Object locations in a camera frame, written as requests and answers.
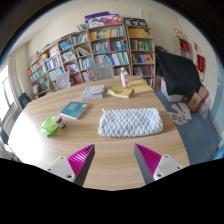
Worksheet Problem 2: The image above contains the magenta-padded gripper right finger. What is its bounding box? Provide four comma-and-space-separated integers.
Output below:
133, 143, 184, 185

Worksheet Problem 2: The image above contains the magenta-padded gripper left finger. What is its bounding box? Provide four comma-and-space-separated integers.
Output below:
45, 143, 96, 187

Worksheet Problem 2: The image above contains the white waffle-textured towel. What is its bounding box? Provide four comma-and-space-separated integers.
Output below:
97, 107, 164, 138

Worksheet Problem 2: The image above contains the green plastic bag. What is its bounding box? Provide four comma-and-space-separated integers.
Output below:
40, 115, 60, 137

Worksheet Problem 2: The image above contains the small jar with red lid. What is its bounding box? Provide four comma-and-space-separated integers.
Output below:
53, 115, 67, 129

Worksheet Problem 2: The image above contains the papers scattered on floor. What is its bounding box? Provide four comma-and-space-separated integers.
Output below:
167, 102, 193, 126

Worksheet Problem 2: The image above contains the teal book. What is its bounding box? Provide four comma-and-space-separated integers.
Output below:
59, 101, 90, 121

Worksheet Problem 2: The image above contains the white box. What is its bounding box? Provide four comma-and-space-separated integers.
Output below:
160, 78, 184, 103

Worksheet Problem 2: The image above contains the brown cardboard box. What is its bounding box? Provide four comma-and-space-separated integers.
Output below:
187, 85, 210, 114

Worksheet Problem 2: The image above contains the dark office chair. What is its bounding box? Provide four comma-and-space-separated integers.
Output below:
18, 92, 33, 109

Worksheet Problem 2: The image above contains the grey book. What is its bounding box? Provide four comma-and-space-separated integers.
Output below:
80, 83, 106, 102

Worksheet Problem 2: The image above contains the yellow-covered open booklet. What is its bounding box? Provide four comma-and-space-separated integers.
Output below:
106, 85, 134, 99

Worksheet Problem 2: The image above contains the black cloth cover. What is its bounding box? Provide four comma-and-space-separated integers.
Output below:
154, 46, 203, 98

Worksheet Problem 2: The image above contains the clear bottle with red label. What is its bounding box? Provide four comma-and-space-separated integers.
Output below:
119, 66, 131, 89

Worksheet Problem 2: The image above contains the grey mesh office chair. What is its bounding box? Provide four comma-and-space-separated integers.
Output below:
87, 62, 116, 82

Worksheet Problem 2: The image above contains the wooden bookshelf unit with books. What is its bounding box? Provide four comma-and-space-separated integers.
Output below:
26, 11, 157, 98

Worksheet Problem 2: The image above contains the red wall banner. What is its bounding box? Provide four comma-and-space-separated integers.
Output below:
196, 53, 207, 74

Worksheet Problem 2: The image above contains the small wall shelf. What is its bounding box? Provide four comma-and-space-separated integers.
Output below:
173, 35, 194, 61

